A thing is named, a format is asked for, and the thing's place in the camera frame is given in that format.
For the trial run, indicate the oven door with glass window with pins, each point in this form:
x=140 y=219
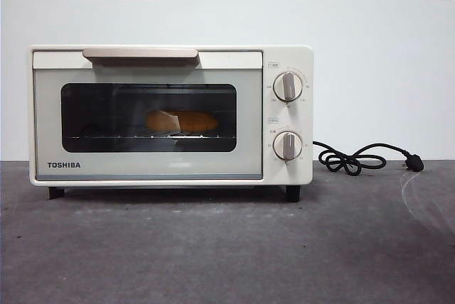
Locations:
x=149 y=165

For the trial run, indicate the beige oven control knob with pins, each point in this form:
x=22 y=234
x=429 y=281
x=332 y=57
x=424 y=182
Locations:
x=288 y=86
x=288 y=145

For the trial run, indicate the cream white Toshiba toaster oven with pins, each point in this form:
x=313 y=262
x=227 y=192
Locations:
x=284 y=172

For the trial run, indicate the yellow corn cob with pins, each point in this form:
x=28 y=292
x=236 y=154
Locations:
x=195 y=121

